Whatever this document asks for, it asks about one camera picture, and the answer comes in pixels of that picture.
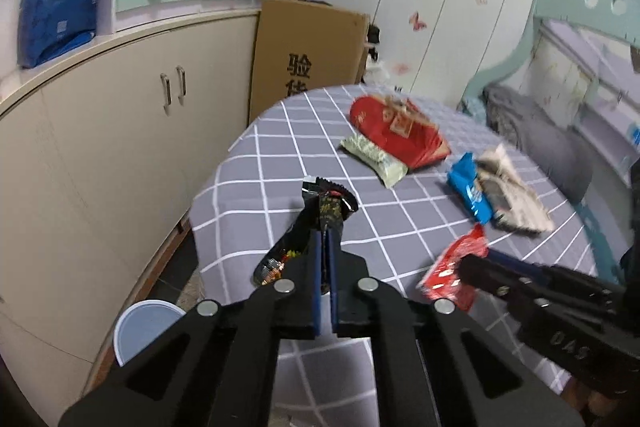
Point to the green white packet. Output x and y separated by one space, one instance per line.
375 157

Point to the beige paper wrapper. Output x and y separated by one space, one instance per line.
515 202

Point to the pink flower sticker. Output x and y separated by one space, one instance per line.
400 68

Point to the blue plastic waste bin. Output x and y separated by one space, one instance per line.
140 327

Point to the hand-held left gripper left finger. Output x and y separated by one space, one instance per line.
316 282

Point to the plaid blanket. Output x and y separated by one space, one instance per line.
472 107

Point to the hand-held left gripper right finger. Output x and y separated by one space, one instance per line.
335 282

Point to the tall cardboard box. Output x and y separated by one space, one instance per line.
310 37

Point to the grey checked tablecloth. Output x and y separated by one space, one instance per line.
250 207

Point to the large red packet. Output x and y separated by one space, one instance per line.
385 132

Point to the small blue box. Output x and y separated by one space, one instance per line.
635 135

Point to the small white plastic bag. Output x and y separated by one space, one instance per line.
376 68

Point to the blue woven bag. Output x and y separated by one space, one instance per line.
55 17

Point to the black snack packet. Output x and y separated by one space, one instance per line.
325 207

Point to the blue white packet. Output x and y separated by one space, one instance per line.
467 187

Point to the pink butterfly sticker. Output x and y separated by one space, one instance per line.
417 21

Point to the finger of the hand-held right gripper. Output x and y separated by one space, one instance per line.
550 278
485 277

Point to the small crinkled red packet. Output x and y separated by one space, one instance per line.
450 267

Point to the grey duvet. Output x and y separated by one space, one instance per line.
550 142

